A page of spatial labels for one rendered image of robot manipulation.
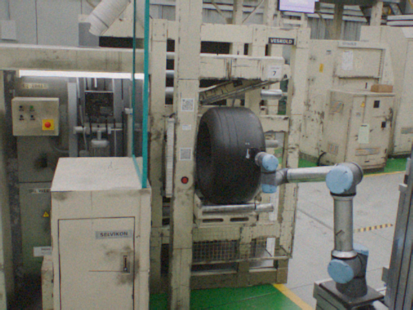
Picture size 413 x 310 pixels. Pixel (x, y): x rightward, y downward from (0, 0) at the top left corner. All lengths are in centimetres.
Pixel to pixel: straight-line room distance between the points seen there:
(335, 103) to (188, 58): 496
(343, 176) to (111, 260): 105
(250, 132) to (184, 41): 63
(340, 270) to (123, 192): 103
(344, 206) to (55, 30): 1014
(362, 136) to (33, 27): 759
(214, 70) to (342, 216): 130
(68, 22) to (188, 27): 918
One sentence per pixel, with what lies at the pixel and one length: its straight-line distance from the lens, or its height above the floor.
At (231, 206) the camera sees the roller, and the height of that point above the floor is 91.
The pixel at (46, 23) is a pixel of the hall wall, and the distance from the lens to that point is 1172.
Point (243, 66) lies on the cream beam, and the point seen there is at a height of 172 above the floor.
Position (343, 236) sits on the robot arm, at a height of 105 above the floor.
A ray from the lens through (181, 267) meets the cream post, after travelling 305.
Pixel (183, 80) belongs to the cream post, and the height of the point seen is 165.
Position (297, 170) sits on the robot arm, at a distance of 243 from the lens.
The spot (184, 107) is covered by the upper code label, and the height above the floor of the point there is 149.
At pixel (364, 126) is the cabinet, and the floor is 76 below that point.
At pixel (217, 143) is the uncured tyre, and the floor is 132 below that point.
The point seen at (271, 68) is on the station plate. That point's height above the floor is 172.
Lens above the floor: 186
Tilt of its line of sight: 13 degrees down
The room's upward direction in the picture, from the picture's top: 3 degrees clockwise
